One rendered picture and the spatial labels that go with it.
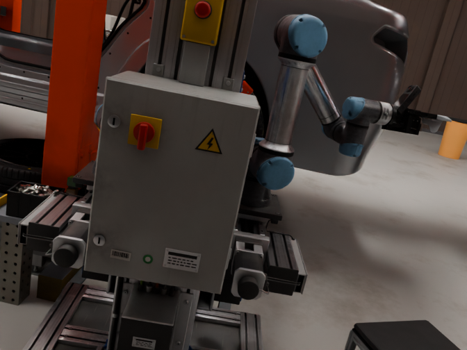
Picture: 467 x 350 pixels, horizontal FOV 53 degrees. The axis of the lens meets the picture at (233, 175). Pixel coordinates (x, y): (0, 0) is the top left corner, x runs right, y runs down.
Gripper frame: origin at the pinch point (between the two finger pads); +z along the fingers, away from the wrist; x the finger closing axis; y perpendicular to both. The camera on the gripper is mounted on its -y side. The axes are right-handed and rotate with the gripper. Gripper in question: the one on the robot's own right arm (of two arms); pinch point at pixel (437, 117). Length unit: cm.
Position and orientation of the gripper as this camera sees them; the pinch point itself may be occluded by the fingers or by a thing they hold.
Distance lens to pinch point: 177.0
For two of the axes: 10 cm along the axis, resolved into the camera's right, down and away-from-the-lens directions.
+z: 9.5, 1.1, 2.9
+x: 2.7, 2.0, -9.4
